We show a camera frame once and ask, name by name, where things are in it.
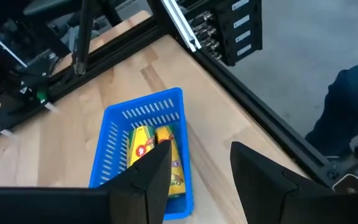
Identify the silver aluminium rail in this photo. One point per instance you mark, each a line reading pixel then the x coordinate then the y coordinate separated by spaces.
pixel 182 26

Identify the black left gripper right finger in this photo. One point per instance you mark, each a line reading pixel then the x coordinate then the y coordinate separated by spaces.
pixel 266 193

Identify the person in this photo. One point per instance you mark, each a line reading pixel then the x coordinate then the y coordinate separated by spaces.
pixel 350 105

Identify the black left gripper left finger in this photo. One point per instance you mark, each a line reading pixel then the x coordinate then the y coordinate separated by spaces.
pixel 148 189

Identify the blue plastic basket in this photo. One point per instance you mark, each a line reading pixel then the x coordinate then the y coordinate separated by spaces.
pixel 141 101

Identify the yellow crayon box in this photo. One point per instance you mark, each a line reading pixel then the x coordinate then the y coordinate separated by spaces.
pixel 177 174
pixel 138 146

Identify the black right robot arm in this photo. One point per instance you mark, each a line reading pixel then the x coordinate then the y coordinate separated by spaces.
pixel 8 46

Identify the black multi-port hub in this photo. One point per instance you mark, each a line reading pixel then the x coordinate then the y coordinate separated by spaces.
pixel 228 46

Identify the black aluminium table frame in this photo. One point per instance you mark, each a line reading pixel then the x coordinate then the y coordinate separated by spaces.
pixel 259 113

